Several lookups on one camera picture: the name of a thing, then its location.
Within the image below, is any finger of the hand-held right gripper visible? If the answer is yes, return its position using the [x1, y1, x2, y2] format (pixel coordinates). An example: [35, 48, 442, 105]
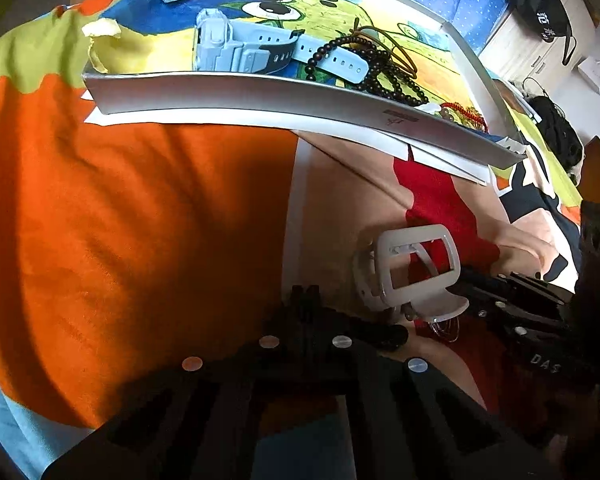
[457, 266, 577, 322]
[472, 302, 572, 357]

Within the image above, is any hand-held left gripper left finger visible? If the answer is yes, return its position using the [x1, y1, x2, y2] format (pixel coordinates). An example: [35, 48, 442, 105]
[55, 285, 312, 480]

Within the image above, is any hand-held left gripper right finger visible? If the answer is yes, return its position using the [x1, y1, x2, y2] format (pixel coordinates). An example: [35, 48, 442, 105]
[307, 285, 556, 480]

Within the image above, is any white hair claw clip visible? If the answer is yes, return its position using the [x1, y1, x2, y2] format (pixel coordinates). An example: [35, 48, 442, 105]
[352, 225, 472, 324]

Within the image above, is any red bead bracelet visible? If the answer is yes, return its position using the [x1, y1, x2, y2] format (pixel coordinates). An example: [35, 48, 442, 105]
[437, 101, 490, 134]

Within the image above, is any black bead bracelet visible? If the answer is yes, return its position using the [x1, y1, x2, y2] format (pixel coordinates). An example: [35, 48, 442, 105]
[305, 30, 432, 109]

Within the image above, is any brown cord bracelet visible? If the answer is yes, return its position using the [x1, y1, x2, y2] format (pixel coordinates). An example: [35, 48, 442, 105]
[349, 19, 422, 82]

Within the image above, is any light blue watch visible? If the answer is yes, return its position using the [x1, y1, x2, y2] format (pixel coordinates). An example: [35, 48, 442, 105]
[194, 10, 372, 84]

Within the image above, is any black jacket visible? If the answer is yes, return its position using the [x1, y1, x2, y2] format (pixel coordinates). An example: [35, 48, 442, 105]
[525, 94, 587, 172]

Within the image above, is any colourful printed blanket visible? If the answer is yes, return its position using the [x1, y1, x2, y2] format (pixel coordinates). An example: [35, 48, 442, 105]
[0, 0, 600, 480]

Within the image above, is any small white box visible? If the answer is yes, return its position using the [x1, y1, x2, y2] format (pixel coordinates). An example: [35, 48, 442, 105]
[577, 55, 600, 97]

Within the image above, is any light wooden wardrobe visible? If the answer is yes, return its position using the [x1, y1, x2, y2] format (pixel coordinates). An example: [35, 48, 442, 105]
[479, 0, 600, 93]

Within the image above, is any frog painting paper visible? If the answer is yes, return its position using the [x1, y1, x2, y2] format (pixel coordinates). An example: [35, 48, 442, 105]
[82, 0, 511, 136]

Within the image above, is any black drawstring bag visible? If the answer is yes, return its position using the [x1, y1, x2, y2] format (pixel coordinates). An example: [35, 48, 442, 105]
[505, 0, 582, 67]

